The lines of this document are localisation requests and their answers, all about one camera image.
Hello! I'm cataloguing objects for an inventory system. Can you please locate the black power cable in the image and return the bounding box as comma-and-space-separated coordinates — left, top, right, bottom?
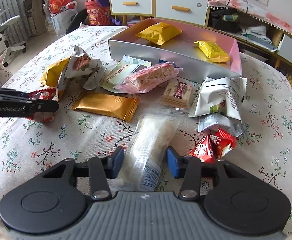
244, 0, 250, 40

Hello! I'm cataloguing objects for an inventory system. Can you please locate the large yellow snack packet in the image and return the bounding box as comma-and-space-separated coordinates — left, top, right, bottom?
134, 22, 183, 46

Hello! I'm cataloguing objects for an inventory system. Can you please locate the small silver snack packet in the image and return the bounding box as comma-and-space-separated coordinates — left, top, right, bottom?
197, 114, 244, 138

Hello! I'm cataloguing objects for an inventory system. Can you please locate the yellow and white snack bag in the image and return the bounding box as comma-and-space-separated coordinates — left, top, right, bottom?
40, 57, 71, 102

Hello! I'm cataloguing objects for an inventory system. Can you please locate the white shopping bag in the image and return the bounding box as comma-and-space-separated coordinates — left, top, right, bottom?
44, 1, 78, 37

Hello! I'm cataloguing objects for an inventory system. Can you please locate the golden orange snack packet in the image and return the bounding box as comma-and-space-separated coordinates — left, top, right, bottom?
71, 91, 140, 123

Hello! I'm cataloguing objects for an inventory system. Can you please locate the small yellow snack packet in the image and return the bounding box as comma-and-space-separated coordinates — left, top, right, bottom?
193, 40, 231, 63

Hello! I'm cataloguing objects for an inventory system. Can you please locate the white drawer yellow handle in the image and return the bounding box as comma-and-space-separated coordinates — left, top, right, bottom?
110, 0, 153, 15
155, 0, 209, 20

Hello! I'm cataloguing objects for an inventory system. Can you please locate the white crinkled snack packet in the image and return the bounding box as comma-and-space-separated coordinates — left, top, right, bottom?
83, 68, 107, 90

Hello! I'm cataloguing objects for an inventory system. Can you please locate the low wooden side cabinet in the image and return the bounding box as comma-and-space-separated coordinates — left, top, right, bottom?
207, 4, 292, 73

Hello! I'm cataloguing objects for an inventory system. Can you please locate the square brittle bar red label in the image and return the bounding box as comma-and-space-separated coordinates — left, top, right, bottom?
162, 78, 193, 109

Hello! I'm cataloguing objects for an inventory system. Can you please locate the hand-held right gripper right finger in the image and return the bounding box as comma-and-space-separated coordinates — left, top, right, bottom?
166, 146, 252, 201

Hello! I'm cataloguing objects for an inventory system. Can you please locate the red gift bag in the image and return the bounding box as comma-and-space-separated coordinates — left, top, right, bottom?
85, 0, 114, 26

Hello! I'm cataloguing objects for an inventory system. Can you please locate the white packet with meat print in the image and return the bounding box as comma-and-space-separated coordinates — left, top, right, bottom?
62, 45, 102, 79

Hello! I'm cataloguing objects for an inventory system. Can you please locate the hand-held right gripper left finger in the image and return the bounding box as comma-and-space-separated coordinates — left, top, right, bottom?
40, 146, 125, 201

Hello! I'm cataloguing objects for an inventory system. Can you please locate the floral tablecloth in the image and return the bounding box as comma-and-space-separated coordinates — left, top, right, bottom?
0, 25, 292, 240

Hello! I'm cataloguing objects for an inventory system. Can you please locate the pale green white packet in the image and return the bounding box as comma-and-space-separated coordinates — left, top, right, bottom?
100, 56, 152, 90

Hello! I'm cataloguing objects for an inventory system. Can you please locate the white rice bar clear wrap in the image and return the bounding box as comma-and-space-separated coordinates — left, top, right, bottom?
119, 110, 184, 190

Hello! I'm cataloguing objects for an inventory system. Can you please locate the white side cabinet drawer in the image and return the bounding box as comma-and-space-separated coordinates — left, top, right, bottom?
277, 34, 292, 67

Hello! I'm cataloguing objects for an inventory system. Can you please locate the pink rice crisp bar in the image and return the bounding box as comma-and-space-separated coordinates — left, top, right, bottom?
113, 62, 183, 94

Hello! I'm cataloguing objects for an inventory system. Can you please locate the silver cardboard box pink interior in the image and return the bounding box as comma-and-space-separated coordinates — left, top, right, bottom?
108, 17, 243, 78

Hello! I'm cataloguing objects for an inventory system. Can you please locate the large white packet green print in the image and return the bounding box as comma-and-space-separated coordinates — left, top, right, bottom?
188, 77, 247, 120

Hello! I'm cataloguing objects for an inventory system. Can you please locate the white grey office chair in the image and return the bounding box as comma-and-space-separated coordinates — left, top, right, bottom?
0, 9, 27, 67

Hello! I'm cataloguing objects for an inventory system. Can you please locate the stack of papers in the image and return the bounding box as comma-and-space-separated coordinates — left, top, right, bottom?
241, 25, 273, 52

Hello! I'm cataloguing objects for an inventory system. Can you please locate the black box device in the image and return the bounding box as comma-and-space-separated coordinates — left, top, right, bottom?
210, 8, 239, 32

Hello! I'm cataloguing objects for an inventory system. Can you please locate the wooden desk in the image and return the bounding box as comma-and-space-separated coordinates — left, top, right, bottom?
23, 0, 72, 35

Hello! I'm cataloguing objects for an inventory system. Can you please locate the red and white small packet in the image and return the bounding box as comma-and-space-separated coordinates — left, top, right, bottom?
23, 86, 59, 123

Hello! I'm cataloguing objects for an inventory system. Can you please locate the pink floral cloth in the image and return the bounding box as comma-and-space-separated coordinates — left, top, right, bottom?
193, 0, 292, 47

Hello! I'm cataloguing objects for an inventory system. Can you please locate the floral fabric cushion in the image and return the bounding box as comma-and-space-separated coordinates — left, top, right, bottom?
0, 61, 13, 88

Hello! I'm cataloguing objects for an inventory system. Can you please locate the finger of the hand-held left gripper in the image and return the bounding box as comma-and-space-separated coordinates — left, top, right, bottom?
18, 90, 40, 100
32, 100, 60, 115

